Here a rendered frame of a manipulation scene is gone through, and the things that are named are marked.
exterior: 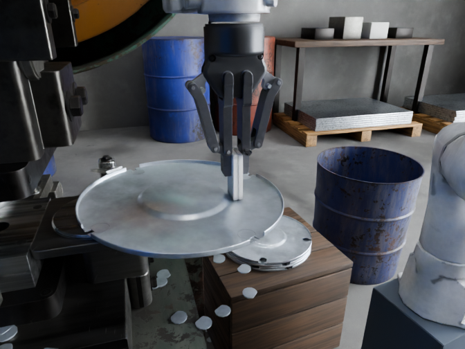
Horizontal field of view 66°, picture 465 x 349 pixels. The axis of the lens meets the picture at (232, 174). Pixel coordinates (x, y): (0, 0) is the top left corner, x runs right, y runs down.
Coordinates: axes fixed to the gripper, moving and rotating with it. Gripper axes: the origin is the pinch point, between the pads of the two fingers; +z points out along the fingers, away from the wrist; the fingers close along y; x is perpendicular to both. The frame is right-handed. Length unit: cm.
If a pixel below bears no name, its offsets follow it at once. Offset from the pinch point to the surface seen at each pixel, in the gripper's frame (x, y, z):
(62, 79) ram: -3.6, -19.9, -14.9
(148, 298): -4.4, -14.1, 15.5
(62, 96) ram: -4.4, -20.1, -13.2
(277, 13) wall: 328, 144, -27
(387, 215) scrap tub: 52, 75, 48
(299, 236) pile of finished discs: 43, 35, 44
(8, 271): -7.0, -28.8, 5.3
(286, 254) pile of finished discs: 35, 26, 44
